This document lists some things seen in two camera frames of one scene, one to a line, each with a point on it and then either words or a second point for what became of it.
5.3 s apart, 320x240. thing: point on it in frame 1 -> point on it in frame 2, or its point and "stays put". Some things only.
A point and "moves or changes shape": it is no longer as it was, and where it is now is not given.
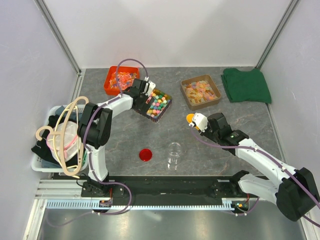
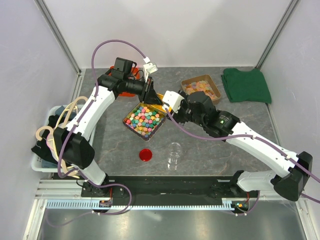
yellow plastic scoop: x=189 y=119 moves or changes shape
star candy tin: x=162 y=100 moves or changes shape
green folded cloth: x=248 y=86 stays put
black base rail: x=165 y=188 stays put
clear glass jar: x=174 y=149 stays put
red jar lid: x=145 y=155 stays put
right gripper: x=205 y=133 -> x=178 y=116
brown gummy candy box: x=200 y=92 stays put
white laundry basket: x=60 y=150 stays put
